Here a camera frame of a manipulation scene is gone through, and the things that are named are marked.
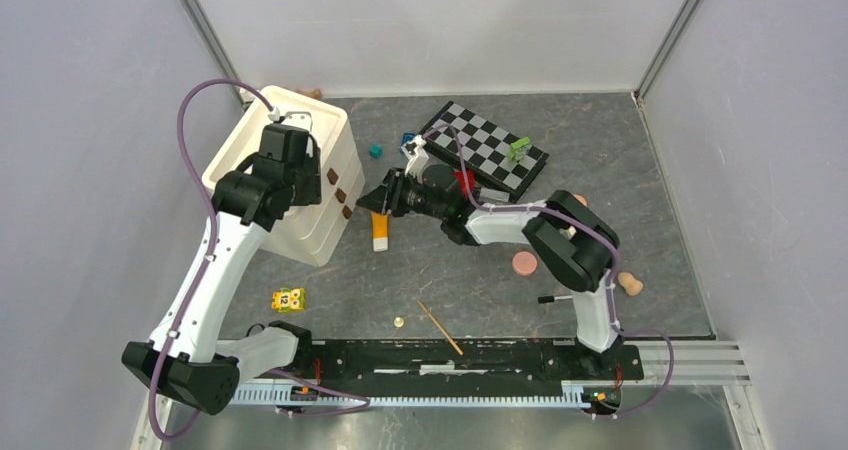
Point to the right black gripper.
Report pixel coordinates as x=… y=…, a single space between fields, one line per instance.
x=387 y=196

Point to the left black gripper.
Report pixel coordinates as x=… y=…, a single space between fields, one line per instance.
x=313 y=193

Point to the orange white cream tube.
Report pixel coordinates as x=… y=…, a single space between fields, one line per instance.
x=380 y=232

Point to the white drawer organizer box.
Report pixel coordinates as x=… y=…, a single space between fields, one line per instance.
x=308 y=234

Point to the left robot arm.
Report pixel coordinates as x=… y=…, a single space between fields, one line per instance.
x=184 y=358

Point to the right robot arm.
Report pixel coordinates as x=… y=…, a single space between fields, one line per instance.
x=578 y=248

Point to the small teal cube block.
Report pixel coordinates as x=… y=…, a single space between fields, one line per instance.
x=376 y=151

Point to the small blue lego brick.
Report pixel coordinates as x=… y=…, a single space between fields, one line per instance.
x=407 y=137

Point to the tan wooden arch block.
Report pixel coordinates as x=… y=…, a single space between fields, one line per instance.
x=313 y=94

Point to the red lego arch piece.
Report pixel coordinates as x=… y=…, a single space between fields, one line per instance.
x=466 y=180

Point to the black grey checkerboard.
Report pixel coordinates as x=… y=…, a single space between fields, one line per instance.
x=456 y=134

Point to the yellow owl number block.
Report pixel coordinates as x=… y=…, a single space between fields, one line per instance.
x=287 y=300

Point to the green lego plate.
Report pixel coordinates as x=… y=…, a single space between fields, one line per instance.
x=518 y=149

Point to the pink round powder puff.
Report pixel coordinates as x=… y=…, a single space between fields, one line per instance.
x=524 y=263

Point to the wooden stick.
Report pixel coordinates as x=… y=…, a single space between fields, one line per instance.
x=452 y=342

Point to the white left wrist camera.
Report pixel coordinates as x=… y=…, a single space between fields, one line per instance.
x=299 y=119

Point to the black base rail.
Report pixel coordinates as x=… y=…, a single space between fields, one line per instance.
x=524 y=367

